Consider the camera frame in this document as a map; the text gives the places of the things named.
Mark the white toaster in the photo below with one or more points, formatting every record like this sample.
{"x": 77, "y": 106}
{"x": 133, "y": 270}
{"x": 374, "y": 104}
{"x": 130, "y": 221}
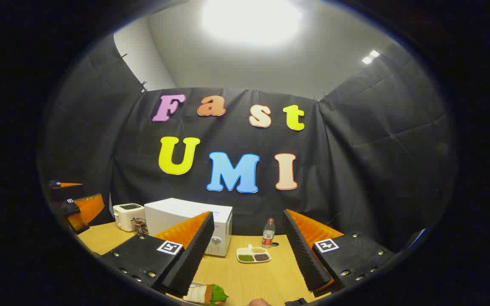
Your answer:
{"x": 125, "y": 217}

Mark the white divided dish of beans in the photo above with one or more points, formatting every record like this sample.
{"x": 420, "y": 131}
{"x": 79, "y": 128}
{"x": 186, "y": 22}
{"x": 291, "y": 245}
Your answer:
{"x": 252, "y": 255}

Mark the large ceiling light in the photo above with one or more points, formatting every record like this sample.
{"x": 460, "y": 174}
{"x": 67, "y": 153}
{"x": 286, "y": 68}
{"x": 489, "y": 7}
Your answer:
{"x": 251, "y": 19}

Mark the sandwich with green lettuce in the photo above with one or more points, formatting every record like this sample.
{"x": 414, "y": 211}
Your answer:
{"x": 204, "y": 294}

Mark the white microwave oven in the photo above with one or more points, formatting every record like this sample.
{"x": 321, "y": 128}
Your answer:
{"x": 177, "y": 212}

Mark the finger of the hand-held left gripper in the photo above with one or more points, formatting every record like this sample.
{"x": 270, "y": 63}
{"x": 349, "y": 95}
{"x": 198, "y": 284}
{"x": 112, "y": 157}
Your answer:
{"x": 66, "y": 190}
{"x": 89, "y": 207}

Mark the clear bottle with red label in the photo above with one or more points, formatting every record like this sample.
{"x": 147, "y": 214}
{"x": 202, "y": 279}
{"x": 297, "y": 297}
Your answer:
{"x": 268, "y": 236}

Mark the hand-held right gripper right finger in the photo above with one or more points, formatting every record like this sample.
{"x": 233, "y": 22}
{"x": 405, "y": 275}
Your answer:
{"x": 306, "y": 255}

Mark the small ceiling light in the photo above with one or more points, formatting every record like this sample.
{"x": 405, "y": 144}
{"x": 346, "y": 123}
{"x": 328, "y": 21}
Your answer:
{"x": 370, "y": 57}

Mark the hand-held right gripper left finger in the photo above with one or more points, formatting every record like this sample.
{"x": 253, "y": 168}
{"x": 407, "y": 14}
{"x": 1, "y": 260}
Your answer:
{"x": 192, "y": 255}

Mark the black backdrop cloth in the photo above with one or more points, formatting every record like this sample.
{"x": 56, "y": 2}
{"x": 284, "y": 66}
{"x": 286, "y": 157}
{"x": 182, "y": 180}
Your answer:
{"x": 355, "y": 170}

